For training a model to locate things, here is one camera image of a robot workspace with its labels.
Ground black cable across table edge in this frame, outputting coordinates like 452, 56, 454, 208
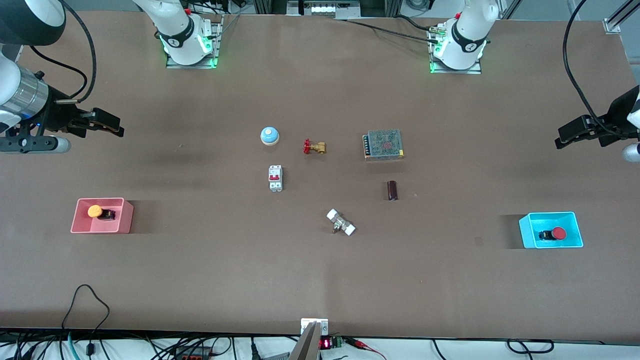
334, 15, 443, 42

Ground metal mesh power supply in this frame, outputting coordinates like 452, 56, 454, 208
362, 129, 405, 161

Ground white capped metal fitting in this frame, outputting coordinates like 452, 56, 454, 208
326, 208, 357, 237

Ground black looped cable on table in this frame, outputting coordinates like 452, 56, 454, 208
61, 284, 111, 360

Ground grey metal camera bar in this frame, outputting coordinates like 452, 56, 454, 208
288, 321, 321, 360

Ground aluminium profile frame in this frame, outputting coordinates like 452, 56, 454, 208
603, 0, 640, 34

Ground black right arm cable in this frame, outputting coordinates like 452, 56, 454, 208
29, 0, 97, 102

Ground black power strip red switches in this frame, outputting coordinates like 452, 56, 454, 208
170, 345, 213, 360

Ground red clip lead wire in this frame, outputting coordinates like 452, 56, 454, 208
345, 337, 389, 360

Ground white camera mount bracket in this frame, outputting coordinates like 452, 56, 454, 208
300, 317, 330, 337

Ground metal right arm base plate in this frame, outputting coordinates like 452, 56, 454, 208
165, 15, 222, 70

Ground pink plastic bin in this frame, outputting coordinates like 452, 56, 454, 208
70, 197, 135, 235

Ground grey box with white connectors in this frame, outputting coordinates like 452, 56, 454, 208
287, 0, 362, 20

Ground yellow push button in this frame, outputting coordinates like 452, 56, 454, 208
87, 204, 117, 221

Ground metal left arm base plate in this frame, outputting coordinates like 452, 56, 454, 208
429, 21, 483, 75

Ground blue plastic bin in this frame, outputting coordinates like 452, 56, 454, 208
518, 211, 584, 250

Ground black coiled cable below table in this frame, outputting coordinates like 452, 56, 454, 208
506, 338, 555, 355

